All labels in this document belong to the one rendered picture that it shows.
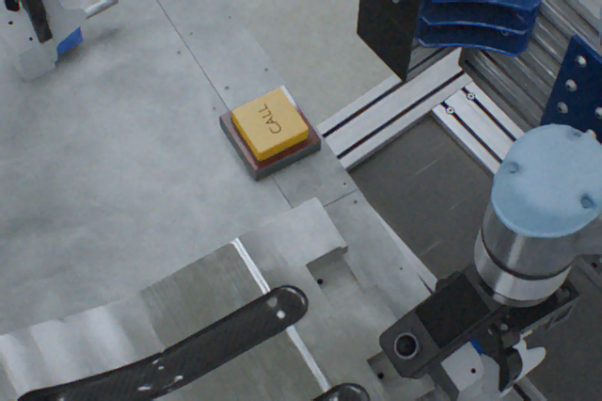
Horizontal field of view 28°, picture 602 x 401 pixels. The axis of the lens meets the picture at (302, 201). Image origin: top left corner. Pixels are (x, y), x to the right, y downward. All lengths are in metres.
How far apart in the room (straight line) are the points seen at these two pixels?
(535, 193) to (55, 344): 0.46
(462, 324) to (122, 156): 0.46
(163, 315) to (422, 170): 0.92
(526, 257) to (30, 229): 0.57
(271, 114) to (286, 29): 1.09
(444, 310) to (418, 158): 0.99
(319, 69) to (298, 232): 1.18
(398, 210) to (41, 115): 0.76
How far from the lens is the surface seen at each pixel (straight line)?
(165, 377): 1.11
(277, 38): 2.35
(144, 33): 1.39
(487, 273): 0.95
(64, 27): 1.30
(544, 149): 0.86
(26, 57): 1.34
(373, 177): 1.96
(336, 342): 1.11
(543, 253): 0.89
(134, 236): 1.26
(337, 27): 2.37
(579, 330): 1.90
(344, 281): 1.16
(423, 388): 1.13
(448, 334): 1.01
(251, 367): 1.11
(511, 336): 1.04
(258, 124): 1.27
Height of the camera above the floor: 1.93
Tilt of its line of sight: 62 degrees down
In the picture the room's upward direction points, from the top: 2 degrees clockwise
